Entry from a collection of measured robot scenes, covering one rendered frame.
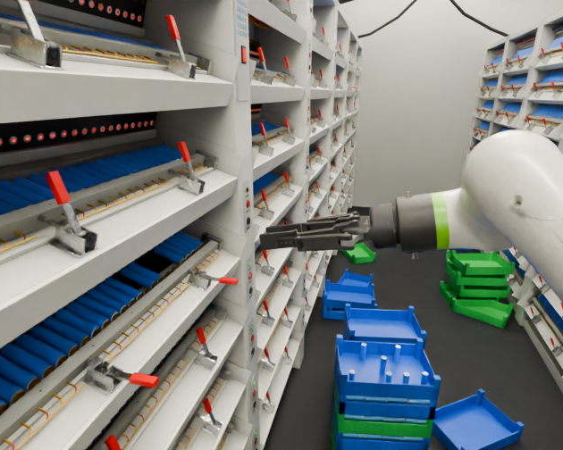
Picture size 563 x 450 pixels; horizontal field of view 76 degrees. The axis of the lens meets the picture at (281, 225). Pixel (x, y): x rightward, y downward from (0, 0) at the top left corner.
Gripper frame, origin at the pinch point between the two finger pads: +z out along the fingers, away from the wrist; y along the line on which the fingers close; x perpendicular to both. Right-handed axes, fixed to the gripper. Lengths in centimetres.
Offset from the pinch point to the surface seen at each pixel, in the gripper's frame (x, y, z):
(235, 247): -6.0, 12.5, 16.3
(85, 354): -3.3, -29.4, 19.5
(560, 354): -110, 109, -84
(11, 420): -3.4, -39.9, 19.3
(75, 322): -1.2, -25.3, 24.4
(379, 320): -75, 86, -6
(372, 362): -67, 48, -6
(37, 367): -2.1, -33.5, 22.7
